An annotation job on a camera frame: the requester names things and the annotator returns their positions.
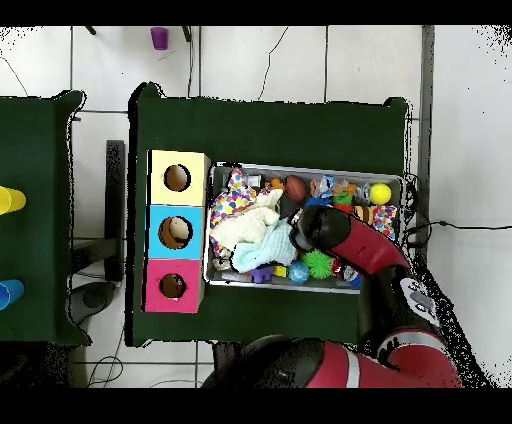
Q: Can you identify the cream knitted cloth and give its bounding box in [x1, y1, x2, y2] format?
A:
[209, 187, 284, 251]

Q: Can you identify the polka dot cloth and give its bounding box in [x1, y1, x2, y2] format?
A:
[209, 167, 259, 257]
[371, 204, 398, 241]

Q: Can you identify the mint knitted cloth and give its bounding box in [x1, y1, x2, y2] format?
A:
[231, 218, 299, 274]

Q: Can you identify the shallow mesh bin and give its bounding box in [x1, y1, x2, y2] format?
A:
[203, 161, 405, 296]

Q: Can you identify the wooden box with three holes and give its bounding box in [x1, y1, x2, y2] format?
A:
[141, 149, 212, 314]

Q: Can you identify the blue building block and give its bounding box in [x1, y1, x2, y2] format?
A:
[250, 264, 275, 284]

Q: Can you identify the globe print ball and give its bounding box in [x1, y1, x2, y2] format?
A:
[287, 260, 311, 284]

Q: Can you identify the dark green table cloth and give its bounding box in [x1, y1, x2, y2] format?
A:
[127, 81, 409, 347]
[0, 89, 91, 346]

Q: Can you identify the green puffer ball with eyes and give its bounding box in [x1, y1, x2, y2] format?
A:
[299, 249, 336, 280]

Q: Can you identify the yellow smooth ball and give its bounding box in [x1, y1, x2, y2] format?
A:
[368, 182, 393, 206]

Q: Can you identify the purple plastic cup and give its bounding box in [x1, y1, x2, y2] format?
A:
[150, 26, 170, 51]

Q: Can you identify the yellow plastic cup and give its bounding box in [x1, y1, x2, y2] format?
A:
[0, 185, 28, 216]

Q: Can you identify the blue plastic cup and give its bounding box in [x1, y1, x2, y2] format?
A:
[0, 278, 25, 311]

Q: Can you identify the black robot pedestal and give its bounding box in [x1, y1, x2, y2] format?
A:
[211, 341, 245, 377]

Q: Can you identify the black cable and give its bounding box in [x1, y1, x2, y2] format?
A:
[403, 218, 512, 246]

